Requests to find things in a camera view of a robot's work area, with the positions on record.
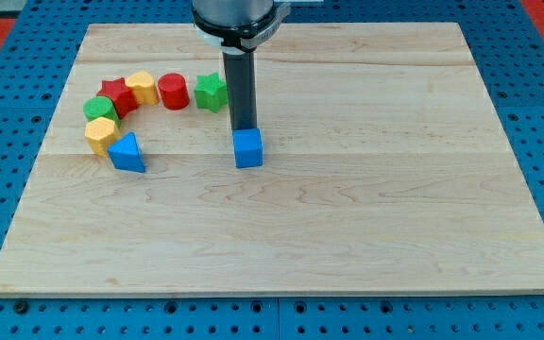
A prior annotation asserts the green star block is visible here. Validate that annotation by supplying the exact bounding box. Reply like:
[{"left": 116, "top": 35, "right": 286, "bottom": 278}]
[{"left": 194, "top": 73, "right": 229, "bottom": 112}]

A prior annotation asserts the green cylinder block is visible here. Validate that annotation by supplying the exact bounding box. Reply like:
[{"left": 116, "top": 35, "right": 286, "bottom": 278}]
[{"left": 83, "top": 96, "right": 121, "bottom": 127}]

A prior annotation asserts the yellow hexagon block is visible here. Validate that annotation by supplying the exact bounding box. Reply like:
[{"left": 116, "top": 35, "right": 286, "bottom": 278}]
[{"left": 84, "top": 117, "right": 121, "bottom": 157}]

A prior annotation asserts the light wooden board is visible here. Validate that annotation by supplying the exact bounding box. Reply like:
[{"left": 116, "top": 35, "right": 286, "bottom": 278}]
[{"left": 0, "top": 23, "right": 544, "bottom": 298}]

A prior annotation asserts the red star block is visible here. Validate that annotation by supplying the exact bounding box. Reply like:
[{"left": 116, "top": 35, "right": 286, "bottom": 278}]
[{"left": 96, "top": 77, "right": 138, "bottom": 120}]

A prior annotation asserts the blue triangle block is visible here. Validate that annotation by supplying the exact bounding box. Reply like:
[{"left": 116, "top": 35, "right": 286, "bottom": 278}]
[{"left": 107, "top": 132, "right": 145, "bottom": 173}]

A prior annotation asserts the blue cube block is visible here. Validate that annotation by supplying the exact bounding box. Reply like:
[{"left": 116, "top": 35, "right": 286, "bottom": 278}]
[{"left": 232, "top": 128, "right": 264, "bottom": 168}]

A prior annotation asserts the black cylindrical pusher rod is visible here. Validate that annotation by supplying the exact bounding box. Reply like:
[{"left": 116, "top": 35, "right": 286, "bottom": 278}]
[{"left": 223, "top": 53, "right": 257, "bottom": 130}]

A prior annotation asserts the red cylinder block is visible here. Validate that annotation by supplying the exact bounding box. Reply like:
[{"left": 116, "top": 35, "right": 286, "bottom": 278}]
[{"left": 158, "top": 73, "right": 190, "bottom": 111}]

